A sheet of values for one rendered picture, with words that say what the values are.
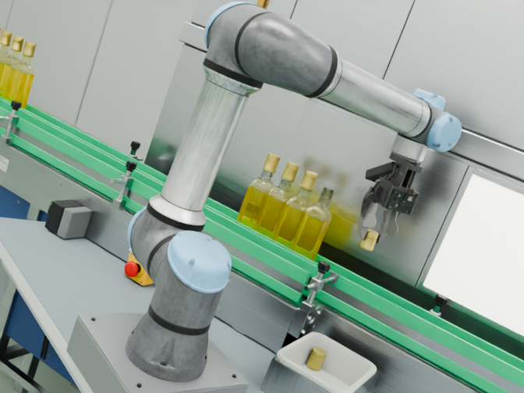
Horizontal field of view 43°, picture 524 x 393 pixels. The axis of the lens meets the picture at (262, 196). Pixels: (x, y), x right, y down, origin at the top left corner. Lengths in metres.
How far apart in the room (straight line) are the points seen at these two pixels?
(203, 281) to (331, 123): 0.80
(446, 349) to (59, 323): 0.85
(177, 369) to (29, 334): 1.00
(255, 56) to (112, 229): 0.88
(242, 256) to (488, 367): 0.62
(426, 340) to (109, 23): 5.05
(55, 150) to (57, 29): 4.69
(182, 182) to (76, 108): 5.20
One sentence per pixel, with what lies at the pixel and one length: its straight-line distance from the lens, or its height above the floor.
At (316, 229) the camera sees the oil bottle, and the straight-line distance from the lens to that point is 1.67.
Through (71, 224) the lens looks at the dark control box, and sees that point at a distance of 1.86.
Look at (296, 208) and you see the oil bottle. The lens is 1.69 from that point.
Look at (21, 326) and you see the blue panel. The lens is 2.17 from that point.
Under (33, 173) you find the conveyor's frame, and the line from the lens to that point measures 2.05.
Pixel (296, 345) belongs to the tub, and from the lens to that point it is 1.51.
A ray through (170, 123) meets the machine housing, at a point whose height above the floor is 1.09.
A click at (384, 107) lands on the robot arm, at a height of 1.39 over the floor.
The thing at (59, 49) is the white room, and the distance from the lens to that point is 6.61.
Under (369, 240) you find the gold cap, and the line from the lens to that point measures 1.59.
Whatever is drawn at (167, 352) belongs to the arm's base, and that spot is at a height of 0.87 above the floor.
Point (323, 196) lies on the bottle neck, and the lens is 1.68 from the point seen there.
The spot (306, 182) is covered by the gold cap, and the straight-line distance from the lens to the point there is 1.69.
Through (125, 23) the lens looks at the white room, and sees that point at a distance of 6.13.
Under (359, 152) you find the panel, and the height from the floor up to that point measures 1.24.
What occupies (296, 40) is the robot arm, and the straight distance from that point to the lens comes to 1.11.
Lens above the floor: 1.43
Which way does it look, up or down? 13 degrees down
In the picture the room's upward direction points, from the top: 21 degrees clockwise
